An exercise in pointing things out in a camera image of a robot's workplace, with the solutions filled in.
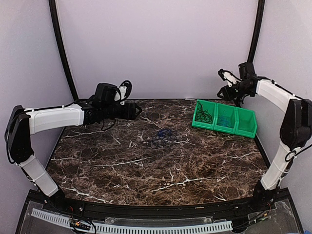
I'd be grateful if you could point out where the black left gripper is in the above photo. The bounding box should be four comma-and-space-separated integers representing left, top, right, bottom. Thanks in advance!
102, 102, 142, 120

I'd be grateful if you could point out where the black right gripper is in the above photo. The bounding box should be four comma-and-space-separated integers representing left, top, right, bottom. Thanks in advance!
217, 81, 252, 101

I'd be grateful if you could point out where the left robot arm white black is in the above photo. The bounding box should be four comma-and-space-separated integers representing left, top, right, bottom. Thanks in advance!
4, 80, 142, 213

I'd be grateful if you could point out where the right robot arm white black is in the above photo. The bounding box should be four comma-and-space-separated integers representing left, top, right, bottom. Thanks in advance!
217, 62, 312, 212

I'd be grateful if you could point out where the green plastic bin middle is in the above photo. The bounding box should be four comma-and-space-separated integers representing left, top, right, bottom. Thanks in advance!
214, 103, 238, 134

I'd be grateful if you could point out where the green plastic bin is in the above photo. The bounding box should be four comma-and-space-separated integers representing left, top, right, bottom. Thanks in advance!
192, 99, 216, 130
214, 103, 238, 134
235, 107, 257, 138

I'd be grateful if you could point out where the green plastic bin left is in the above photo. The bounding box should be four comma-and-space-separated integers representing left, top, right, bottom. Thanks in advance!
192, 99, 216, 130

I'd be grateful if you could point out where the green plastic bin right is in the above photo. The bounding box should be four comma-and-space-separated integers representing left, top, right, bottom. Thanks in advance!
235, 107, 257, 138

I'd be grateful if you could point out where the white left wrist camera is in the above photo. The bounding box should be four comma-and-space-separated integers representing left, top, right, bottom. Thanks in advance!
114, 80, 132, 105

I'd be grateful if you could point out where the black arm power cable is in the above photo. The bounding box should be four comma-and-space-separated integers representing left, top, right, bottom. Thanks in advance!
286, 143, 312, 162

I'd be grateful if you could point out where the black frame post right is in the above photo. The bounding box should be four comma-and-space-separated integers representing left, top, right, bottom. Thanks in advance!
247, 0, 265, 62

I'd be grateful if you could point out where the black frame post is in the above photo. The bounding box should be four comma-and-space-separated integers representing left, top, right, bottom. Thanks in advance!
48, 0, 78, 100
247, 0, 265, 62

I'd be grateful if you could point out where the black frame post left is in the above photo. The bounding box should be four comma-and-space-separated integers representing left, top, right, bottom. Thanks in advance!
48, 0, 78, 100

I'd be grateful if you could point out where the black front rail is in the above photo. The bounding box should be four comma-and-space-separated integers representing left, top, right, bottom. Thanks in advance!
48, 193, 286, 219

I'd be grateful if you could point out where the white slotted cable duct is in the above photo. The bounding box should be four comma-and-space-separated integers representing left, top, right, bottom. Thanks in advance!
31, 208, 233, 234

